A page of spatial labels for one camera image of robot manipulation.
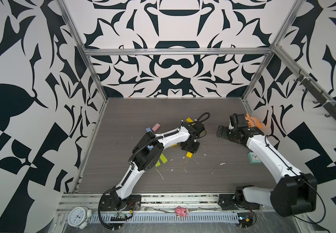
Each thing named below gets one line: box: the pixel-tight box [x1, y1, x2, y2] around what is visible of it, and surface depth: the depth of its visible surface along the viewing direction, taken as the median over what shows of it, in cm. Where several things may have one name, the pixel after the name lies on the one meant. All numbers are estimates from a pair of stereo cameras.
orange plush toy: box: [244, 113, 262, 130], surface depth 98 cm
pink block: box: [151, 122, 161, 133], surface depth 104 cm
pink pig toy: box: [174, 205, 189, 218], surface depth 71 cm
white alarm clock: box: [67, 206, 93, 230], surface depth 69 cm
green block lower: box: [159, 152, 168, 164], surface depth 90 cm
